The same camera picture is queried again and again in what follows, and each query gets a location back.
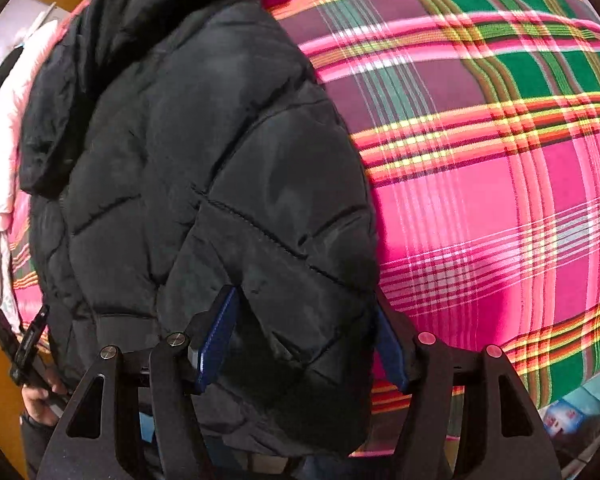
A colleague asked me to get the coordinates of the black puffer jacket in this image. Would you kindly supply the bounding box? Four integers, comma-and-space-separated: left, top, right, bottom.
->
19, 0, 378, 457

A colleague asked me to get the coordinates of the black left sleeve forearm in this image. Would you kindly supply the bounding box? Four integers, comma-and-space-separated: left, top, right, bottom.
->
19, 412, 55, 480

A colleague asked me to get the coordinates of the person's left hand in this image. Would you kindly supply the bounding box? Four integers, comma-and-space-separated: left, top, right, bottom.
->
21, 366, 68, 427

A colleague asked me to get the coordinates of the blue white box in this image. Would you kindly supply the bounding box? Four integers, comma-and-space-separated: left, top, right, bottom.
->
542, 374, 600, 456

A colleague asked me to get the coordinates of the white pink pillow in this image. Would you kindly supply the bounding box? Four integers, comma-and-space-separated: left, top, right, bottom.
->
0, 20, 59, 328

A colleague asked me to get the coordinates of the pink plaid bed sheet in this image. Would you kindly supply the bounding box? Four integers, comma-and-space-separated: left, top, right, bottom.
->
7, 0, 600, 458

